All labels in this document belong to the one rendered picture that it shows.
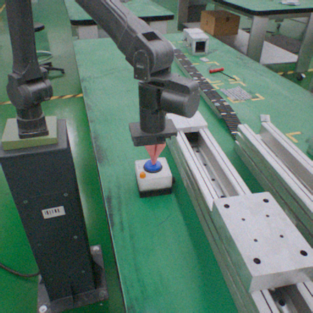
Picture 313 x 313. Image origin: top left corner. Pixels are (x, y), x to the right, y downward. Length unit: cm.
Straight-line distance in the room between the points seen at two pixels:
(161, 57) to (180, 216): 35
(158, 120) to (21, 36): 43
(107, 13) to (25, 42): 32
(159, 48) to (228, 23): 419
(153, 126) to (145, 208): 20
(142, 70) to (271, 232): 36
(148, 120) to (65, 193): 52
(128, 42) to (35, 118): 48
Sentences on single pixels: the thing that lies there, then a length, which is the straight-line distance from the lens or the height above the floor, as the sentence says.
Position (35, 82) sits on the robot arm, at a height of 96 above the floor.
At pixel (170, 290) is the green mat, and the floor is 78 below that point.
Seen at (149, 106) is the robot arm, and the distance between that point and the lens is 62.
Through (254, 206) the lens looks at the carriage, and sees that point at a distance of 57.
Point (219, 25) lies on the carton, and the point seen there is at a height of 36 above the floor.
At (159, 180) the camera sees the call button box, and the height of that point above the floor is 83.
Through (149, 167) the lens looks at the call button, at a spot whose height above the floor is 85.
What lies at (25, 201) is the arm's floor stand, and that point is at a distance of 109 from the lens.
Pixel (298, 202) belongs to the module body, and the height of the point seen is 84.
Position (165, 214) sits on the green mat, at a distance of 71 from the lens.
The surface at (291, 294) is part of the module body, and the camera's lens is 56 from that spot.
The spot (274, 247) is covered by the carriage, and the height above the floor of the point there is 90.
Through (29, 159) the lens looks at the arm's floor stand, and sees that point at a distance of 99.
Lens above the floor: 129
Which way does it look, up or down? 35 degrees down
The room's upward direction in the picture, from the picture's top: straight up
